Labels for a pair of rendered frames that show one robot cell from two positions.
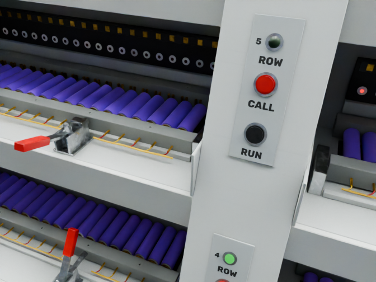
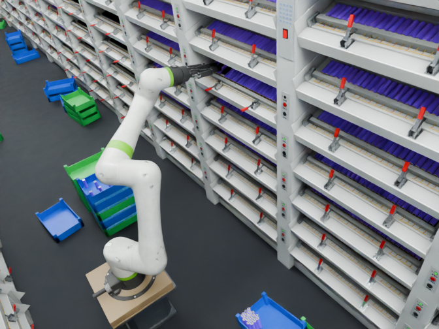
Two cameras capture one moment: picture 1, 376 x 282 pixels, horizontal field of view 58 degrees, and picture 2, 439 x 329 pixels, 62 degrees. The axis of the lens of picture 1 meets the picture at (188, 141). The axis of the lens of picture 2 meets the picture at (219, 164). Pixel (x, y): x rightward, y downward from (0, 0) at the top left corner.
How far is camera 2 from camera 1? 1.29 m
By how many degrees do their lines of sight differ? 42
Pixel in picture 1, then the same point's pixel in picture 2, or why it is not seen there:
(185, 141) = not seen: hidden behind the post
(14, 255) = (245, 131)
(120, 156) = (264, 111)
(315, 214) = (300, 131)
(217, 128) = (279, 111)
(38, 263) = (251, 134)
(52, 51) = not seen: hidden behind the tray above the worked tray
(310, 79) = (291, 105)
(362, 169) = (315, 122)
